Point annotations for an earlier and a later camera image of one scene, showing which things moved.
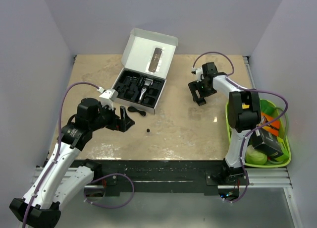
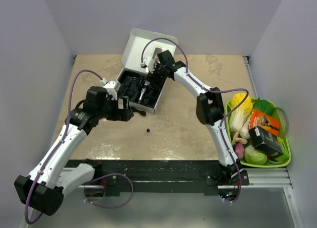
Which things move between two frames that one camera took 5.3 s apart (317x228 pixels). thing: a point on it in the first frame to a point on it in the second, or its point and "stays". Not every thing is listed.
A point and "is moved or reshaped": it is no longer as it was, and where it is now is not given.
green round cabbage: x=253 y=156 stays
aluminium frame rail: x=267 y=177 stays
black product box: x=266 y=142 stays
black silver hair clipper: x=147 y=82 is moved or reshaped
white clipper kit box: x=145 y=66 stays
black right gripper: x=195 y=85 to x=157 y=66
